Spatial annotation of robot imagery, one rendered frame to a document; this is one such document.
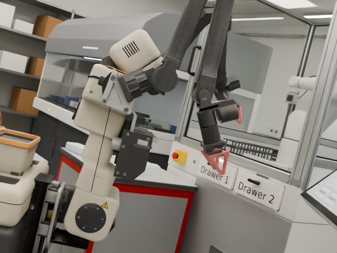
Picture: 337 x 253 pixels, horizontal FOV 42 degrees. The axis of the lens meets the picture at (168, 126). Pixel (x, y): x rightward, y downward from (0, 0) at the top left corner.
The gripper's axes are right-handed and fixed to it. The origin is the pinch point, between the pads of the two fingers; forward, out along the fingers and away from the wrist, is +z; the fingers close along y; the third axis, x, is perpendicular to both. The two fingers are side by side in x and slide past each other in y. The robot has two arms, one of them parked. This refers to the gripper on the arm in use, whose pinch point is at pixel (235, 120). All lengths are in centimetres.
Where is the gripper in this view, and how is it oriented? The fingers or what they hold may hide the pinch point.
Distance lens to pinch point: 201.1
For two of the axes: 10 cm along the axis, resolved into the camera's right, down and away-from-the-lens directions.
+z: 3.9, 8.2, -4.1
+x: -7.3, 5.5, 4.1
